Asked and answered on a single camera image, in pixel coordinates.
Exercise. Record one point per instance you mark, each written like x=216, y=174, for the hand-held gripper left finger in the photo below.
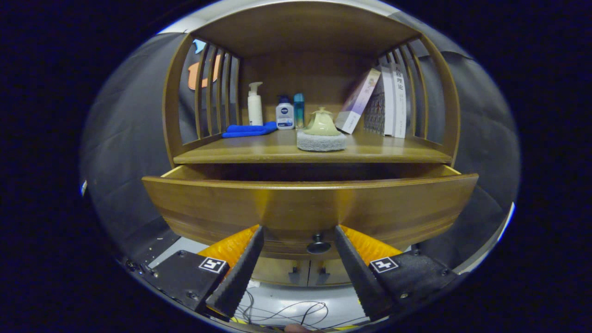
x=236, y=282

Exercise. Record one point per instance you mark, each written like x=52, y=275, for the white pump bottle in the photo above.
x=255, y=108

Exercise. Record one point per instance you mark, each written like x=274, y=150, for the white book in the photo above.
x=388, y=101
x=399, y=101

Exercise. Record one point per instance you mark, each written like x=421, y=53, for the wooden countertop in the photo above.
x=259, y=150

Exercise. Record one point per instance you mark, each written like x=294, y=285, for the teal slim bottle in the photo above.
x=299, y=108

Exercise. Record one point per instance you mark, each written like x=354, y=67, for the patterned cover book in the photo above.
x=375, y=111

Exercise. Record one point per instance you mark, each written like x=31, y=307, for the wooden drawer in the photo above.
x=370, y=208

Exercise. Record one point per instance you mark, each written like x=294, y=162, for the blue folded cloth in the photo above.
x=247, y=130

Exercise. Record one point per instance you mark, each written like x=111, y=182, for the wooden cabinet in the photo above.
x=300, y=27

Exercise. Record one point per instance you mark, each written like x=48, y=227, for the white lotion bottle blue cap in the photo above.
x=285, y=115

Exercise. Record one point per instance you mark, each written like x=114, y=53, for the purple book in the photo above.
x=358, y=101

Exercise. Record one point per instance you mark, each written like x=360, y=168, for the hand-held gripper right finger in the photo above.
x=365, y=282

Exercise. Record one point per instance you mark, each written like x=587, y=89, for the pale green scrub brush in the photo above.
x=321, y=134

